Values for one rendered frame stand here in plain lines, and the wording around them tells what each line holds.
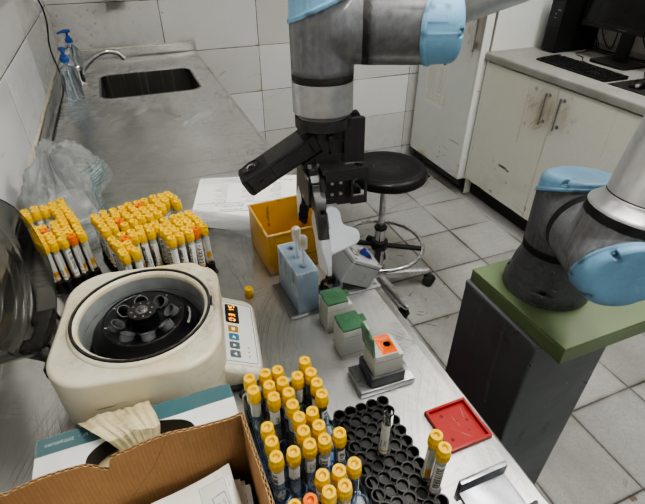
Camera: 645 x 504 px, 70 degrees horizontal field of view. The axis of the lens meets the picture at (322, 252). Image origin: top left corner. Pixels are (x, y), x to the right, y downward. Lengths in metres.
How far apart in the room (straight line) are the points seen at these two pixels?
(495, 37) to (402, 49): 2.40
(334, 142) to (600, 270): 0.38
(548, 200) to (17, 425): 0.87
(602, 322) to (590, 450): 1.06
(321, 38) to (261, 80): 2.48
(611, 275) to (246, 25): 2.52
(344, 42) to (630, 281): 0.48
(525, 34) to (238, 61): 1.64
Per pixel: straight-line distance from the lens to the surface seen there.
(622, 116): 2.37
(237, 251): 1.03
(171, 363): 0.66
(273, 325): 0.84
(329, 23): 0.55
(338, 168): 0.60
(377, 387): 0.73
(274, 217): 1.02
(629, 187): 0.71
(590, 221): 0.72
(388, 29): 0.55
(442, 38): 0.56
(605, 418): 2.05
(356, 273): 0.87
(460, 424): 0.73
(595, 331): 0.90
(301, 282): 0.79
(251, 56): 2.97
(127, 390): 0.68
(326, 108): 0.56
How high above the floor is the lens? 1.46
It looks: 36 degrees down
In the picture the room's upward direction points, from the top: straight up
